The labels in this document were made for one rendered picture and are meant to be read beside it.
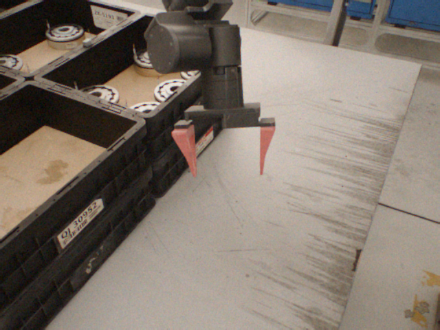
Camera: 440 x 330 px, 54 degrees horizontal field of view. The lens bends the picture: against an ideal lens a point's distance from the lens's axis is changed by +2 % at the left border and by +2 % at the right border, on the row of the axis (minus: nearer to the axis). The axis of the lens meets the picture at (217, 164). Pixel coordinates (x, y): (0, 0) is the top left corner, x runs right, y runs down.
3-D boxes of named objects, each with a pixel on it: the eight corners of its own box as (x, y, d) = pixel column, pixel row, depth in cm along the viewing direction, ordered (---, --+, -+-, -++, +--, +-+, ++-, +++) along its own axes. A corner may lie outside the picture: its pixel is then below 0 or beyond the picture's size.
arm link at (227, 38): (248, 17, 56) (218, 22, 61) (209, 17, 52) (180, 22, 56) (250, 71, 58) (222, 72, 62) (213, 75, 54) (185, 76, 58)
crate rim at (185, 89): (145, 20, 117) (144, 11, 115) (243, 45, 106) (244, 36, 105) (32, 88, 91) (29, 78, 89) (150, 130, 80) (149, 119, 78)
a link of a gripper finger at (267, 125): (277, 179, 58) (275, 111, 55) (225, 181, 59) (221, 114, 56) (276, 167, 64) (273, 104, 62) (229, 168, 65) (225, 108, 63)
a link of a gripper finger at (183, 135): (226, 181, 59) (222, 114, 56) (175, 183, 59) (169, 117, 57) (230, 168, 65) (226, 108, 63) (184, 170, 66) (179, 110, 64)
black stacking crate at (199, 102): (149, 53, 123) (144, 14, 116) (241, 79, 113) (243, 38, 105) (47, 125, 97) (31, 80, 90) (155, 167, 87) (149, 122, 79)
